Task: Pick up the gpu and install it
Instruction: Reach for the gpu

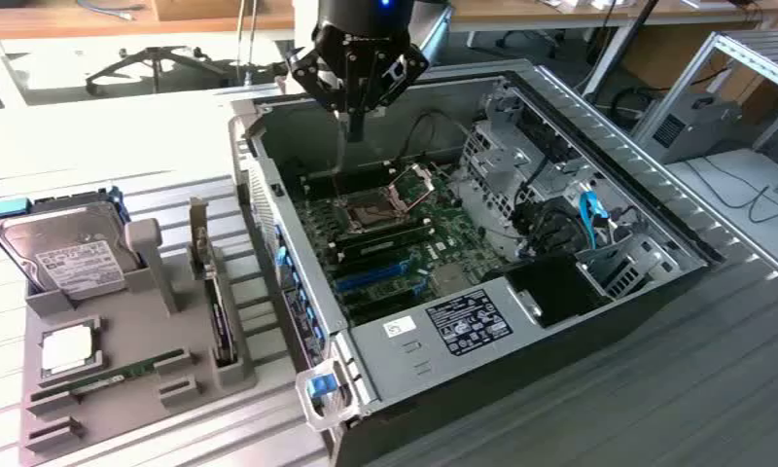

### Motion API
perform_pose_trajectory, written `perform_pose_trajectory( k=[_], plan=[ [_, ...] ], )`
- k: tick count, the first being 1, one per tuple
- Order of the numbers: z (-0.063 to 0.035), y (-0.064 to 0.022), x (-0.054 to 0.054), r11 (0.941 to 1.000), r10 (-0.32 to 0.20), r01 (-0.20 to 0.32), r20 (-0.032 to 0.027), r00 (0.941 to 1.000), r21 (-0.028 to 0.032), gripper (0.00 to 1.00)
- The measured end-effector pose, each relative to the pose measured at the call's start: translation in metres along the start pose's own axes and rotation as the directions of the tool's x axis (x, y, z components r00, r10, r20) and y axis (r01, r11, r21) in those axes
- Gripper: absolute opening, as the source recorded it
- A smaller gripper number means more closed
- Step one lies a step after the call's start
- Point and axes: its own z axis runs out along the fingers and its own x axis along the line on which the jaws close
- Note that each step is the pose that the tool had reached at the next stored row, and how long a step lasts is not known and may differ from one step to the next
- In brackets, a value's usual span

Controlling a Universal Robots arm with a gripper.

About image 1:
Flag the long black expansion slot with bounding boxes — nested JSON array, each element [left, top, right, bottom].
[[344, 284, 426, 315]]

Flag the metal disk bay cage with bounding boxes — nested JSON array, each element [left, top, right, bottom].
[[457, 87, 608, 244]]

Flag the black office chair base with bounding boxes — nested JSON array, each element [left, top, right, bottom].
[[82, 45, 229, 96]]

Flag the CPU socket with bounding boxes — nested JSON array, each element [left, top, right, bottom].
[[340, 192, 408, 230]]

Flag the blue disk caddy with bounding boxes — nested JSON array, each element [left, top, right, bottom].
[[0, 186, 128, 293]]

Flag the silver CPU chip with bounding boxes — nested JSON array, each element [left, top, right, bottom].
[[41, 325, 102, 376]]

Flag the small perforated disk bay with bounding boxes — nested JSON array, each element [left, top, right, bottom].
[[573, 233, 673, 299]]

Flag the grey power supply unit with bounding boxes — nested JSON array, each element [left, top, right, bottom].
[[336, 279, 546, 408]]

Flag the metal socket cover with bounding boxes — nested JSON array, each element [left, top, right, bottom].
[[388, 162, 438, 210]]

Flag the open black PC case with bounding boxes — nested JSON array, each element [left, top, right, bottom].
[[222, 57, 728, 467]]

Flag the looped dark wire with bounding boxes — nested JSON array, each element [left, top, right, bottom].
[[402, 110, 476, 157]]

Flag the blue SATA wire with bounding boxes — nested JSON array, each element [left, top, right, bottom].
[[577, 192, 614, 250]]

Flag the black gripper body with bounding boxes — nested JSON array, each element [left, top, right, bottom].
[[312, 0, 417, 50]]

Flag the grey controller box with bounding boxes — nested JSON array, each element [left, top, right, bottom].
[[648, 91, 745, 164]]

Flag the blue case latch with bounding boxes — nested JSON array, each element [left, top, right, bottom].
[[304, 372, 337, 396]]

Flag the black wire bundle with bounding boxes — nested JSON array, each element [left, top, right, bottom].
[[510, 201, 589, 259]]

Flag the installed RAM stick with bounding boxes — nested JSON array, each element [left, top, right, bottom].
[[336, 224, 433, 257]]

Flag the green motherboard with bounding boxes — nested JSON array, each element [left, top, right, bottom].
[[294, 160, 513, 327]]

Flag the green RAM stick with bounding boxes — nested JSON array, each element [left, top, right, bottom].
[[30, 350, 186, 399]]

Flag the graphics card with metal bracket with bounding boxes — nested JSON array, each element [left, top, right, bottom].
[[186, 197, 242, 367]]

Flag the blue expansion slot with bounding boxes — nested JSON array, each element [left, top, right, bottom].
[[334, 260, 412, 292]]

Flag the grey parts rack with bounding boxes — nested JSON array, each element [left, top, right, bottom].
[[17, 218, 260, 466]]

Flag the aluminium profile frame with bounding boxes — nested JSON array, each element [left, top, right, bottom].
[[628, 26, 778, 157]]

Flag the wooden desk white legs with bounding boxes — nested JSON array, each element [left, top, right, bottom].
[[450, 0, 778, 35]]

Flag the silver hard disk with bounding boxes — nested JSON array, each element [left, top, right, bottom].
[[0, 201, 148, 301]]

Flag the square chipset heatsink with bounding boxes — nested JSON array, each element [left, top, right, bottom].
[[430, 266, 472, 296]]

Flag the black wheeled chair base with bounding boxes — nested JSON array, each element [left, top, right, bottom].
[[465, 27, 566, 60]]

